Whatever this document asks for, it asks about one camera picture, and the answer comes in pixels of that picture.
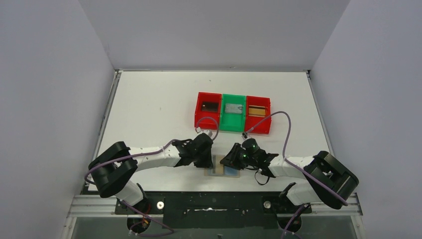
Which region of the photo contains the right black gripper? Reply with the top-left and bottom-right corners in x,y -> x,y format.
221,143 -> 257,170

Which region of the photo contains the gold striped card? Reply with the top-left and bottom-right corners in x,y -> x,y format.
212,155 -> 224,175

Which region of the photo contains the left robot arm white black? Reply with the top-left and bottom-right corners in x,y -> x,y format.
85,130 -> 215,213

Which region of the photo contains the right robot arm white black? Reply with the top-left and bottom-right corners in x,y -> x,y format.
220,138 -> 359,213

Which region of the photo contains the black credit card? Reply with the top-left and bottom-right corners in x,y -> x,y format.
201,102 -> 219,113

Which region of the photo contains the silver credit card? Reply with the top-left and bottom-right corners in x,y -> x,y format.
224,103 -> 243,114

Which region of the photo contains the gold credit card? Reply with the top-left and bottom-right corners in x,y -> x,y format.
248,105 -> 266,118

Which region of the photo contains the left red plastic bin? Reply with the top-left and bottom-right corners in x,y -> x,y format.
194,92 -> 222,129

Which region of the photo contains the red plastic bin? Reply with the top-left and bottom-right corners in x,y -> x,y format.
244,96 -> 271,134
194,92 -> 222,129

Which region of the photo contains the green plastic bin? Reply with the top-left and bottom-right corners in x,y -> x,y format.
219,94 -> 246,132

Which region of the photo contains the right red plastic bin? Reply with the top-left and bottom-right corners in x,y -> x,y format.
244,96 -> 271,134

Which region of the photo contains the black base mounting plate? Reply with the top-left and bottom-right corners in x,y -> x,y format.
111,191 -> 312,233

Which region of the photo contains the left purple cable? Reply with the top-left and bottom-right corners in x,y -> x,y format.
84,117 -> 220,238

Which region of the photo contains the purple cable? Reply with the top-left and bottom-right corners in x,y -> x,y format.
84,117 -> 220,238
241,111 -> 348,239

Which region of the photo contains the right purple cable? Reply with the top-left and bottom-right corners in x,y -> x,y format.
241,111 -> 348,239

